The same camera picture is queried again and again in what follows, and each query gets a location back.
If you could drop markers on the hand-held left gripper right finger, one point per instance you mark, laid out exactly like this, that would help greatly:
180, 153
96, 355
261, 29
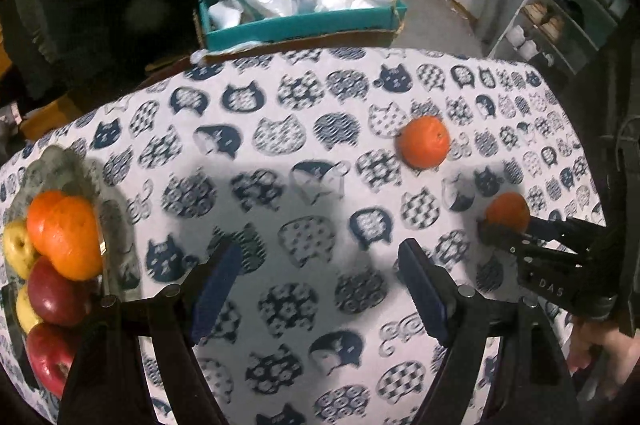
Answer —
425, 290

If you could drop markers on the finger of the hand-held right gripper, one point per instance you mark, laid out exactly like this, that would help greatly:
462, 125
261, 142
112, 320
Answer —
560, 230
505, 237

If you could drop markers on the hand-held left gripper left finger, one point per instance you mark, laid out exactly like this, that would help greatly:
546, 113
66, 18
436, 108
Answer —
215, 290

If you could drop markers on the orange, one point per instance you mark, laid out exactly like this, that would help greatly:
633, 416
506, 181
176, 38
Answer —
424, 141
507, 210
39, 217
72, 240

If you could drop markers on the dark glass plate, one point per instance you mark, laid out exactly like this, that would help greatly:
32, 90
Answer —
117, 235

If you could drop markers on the red apple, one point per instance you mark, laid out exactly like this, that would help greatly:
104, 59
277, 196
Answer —
57, 295
47, 355

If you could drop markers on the yellow apple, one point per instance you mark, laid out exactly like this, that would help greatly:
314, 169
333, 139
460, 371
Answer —
20, 250
27, 310

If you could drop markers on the person's right hand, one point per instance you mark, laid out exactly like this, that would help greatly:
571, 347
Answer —
600, 355

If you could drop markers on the cat print tablecloth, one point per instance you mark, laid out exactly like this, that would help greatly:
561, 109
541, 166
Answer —
300, 115

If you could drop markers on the grey shoe rack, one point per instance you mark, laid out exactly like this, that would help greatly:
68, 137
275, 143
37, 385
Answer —
560, 10

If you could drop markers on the teal box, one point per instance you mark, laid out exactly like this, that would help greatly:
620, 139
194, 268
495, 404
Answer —
300, 27

